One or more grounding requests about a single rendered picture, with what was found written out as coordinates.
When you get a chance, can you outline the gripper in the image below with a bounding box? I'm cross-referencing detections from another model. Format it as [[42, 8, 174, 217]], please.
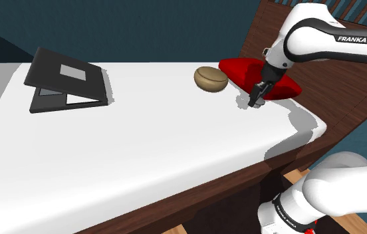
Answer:
[[247, 61, 285, 108]]

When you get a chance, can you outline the red pillow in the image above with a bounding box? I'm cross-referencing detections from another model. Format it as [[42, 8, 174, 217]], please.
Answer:
[[218, 57, 303, 101]]

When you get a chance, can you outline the tan wooden bowl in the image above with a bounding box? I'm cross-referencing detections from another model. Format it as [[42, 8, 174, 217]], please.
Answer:
[[193, 66, 229, 94]]

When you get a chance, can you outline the wooden bed with white mattress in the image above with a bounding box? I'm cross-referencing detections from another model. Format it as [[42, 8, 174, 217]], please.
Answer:
[[0, 0, 367, 234]]

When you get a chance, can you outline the black open laptop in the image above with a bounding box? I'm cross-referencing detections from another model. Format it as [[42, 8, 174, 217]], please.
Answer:
[[23, 46, 110, 114]]

